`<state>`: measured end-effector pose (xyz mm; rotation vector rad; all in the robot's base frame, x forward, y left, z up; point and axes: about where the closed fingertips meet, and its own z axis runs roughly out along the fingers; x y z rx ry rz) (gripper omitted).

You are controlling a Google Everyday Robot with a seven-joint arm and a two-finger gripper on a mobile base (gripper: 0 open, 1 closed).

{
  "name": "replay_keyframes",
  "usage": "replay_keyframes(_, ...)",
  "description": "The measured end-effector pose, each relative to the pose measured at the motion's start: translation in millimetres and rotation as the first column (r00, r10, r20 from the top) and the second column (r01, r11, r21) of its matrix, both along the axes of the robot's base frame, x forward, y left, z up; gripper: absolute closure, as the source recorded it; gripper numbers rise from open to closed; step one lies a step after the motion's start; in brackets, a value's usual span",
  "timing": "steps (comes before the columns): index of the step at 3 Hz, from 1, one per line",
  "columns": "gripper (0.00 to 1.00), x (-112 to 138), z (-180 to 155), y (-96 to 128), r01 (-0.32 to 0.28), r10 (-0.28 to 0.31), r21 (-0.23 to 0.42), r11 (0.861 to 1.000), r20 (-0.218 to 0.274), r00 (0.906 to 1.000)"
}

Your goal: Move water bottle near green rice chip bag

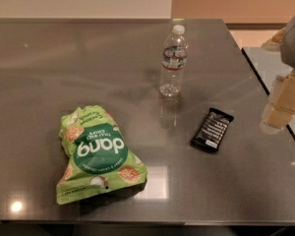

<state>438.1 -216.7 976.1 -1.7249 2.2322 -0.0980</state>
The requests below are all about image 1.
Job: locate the clear plastic water bottle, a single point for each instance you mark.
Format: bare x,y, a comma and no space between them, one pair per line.
174,60

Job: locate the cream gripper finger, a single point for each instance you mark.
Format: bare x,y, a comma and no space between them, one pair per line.
273,44
281,109

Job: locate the grey side table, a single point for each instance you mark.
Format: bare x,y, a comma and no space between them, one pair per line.
270,71

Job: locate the green rice chip bag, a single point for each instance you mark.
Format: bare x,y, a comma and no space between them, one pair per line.
99,161

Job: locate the black snack bar wrapper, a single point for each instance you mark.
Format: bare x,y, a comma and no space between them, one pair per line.
211,131

